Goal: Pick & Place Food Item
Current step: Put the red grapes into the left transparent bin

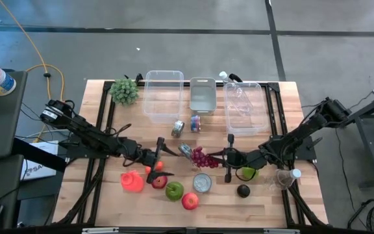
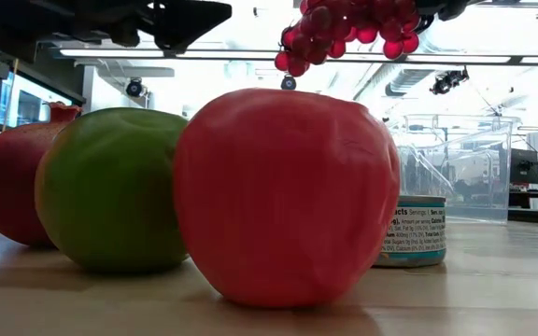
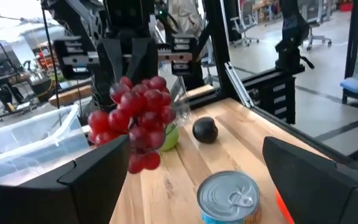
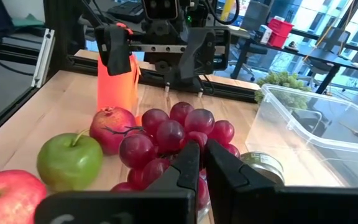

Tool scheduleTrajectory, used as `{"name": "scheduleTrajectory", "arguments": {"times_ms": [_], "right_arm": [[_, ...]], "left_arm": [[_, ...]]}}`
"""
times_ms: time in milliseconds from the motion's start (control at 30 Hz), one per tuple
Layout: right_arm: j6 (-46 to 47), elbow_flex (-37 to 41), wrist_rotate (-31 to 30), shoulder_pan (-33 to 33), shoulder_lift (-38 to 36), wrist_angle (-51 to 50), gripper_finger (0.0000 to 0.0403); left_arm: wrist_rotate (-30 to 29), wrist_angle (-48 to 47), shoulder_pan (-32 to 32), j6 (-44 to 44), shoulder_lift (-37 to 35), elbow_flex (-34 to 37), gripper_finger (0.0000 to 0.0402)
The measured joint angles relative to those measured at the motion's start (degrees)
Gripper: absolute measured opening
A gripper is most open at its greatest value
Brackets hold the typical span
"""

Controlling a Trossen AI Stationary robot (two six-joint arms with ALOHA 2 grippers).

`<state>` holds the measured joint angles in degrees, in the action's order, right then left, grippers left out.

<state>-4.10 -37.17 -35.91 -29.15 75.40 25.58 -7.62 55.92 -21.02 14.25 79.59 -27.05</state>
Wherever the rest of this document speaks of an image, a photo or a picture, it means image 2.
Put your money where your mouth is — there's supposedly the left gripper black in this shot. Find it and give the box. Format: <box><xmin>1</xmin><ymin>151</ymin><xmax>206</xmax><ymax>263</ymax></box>
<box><xmin>39</xmin><ymin>0</ymin><xmax>233</xmax><ymax>51</ymax></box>

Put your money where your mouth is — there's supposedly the red grape bunch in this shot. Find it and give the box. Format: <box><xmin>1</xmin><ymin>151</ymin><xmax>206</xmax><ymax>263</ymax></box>
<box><xmin>273</xmin><ymin>0</ymin><xmax>421</xmax><ymax>78</ymax></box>

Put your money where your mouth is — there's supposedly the teal labelled tin can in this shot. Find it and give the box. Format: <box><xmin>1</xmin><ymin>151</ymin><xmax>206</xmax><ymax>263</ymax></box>
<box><xmin>372</xmin><ymin>194</ymin><xmax>447</xmax><ymax>269</ymax></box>

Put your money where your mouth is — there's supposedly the red pomegranate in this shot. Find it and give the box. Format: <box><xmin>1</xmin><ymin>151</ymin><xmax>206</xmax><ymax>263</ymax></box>
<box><xmin>0</xmin><ymin>101</ymin><xmax>83</xmax><ymax>247</ymax></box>

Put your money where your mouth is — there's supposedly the black track light cluster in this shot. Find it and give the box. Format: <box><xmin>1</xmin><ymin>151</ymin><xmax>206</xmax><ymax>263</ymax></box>
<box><xmin>430</xmin><ymin>67</ymin><xmax>470</xmax><ymax>96</ymax></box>

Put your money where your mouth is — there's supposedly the long ceiling light bar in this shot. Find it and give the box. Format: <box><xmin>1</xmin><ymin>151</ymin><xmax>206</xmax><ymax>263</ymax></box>
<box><xmin>49</xmin><ymin>46</ymin><xmax>538</xmax><ymax>66</ymax></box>

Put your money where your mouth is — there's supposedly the black ceiling spotlight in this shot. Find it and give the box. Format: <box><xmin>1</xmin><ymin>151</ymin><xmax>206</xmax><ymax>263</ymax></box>
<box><xmin>125</xmin><ymin>77</ymin><xmax>145</xmax><ymax>99</ymax></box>

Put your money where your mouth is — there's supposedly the clear plastic bin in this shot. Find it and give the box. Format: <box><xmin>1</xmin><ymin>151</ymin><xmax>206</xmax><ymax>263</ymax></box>
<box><xmin>388</xmin><ymin>114</ymin><xmax>523</xmax><ymax>225</ymax></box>

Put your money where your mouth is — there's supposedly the black monitor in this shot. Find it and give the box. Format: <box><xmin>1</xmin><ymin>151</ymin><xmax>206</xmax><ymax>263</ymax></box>
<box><xmin>509</xmin><ymin>147</ymin><xmax>538</xmax><ymax>186</ymax></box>

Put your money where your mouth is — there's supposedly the glass window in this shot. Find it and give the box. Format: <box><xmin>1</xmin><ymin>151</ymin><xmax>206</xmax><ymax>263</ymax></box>
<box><xmin>0</xmin><ymin>69</ymin><xmax>86</xmax><ymax>174</ymax></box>

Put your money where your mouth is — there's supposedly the green apple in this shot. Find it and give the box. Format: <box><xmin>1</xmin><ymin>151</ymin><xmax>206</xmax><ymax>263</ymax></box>
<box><xmin>34</xmin><ymin>106</ymin><xmax>191</xmax><ymax>273</ymax></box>

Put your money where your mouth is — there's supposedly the red apple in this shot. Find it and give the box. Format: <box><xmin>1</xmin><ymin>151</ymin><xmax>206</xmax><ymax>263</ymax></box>
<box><xmin>173</xmin><ymin>87</ymin><xmax>402</xmax><ymax>309</ymax></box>

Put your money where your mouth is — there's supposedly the black background desk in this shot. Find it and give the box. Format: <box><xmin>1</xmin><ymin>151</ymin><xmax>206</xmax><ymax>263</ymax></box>
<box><xmin>506</xmin><ymin>186</ymin><xmax>538</xmax><ymax>211</ymax></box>

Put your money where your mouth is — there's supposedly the silver ventilation duct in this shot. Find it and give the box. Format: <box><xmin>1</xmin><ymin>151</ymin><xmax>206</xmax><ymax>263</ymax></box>
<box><xmin>355</xmin><ymin>27</ymin><xmax>538</xmax><ymax>102</ymax></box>

